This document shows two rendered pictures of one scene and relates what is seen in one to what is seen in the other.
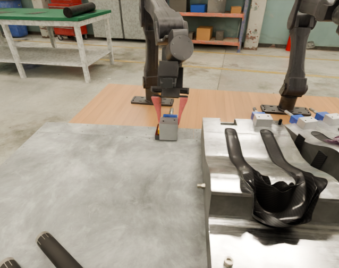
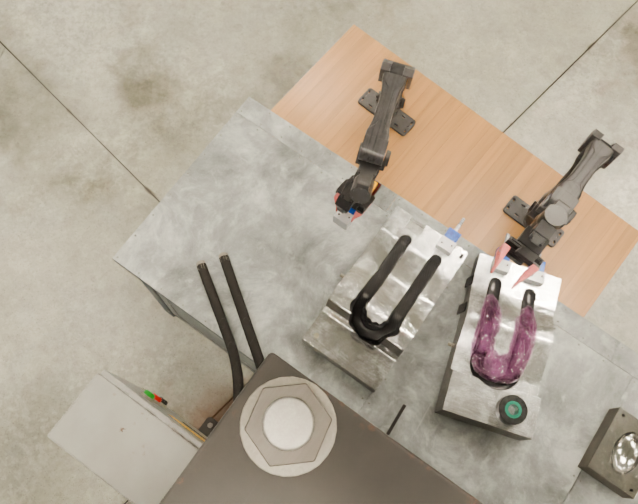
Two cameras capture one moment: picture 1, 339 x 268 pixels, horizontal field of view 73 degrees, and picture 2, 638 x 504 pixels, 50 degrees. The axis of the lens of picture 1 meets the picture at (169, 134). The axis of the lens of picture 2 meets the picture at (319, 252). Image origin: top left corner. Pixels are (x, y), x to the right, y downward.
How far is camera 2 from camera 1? 1.58 m
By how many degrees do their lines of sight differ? 41
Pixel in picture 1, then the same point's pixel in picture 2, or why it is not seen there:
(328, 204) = (391, 344)
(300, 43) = not seen: hidden behind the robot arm
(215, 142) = (380, 246)
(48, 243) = (226, 265)
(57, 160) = (247, 173)
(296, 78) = not seen: hidden behind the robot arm
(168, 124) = (340, 220)
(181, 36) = (362, 188)
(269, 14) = not seen: outside the picture
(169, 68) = (344, 204)
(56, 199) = (237, 222)
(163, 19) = (365, 152)
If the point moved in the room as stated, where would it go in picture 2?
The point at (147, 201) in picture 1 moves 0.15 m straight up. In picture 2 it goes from (301, 262) to (302, 248)
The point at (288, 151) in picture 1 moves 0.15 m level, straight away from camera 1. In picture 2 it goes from (431, 290) to (475, 269)
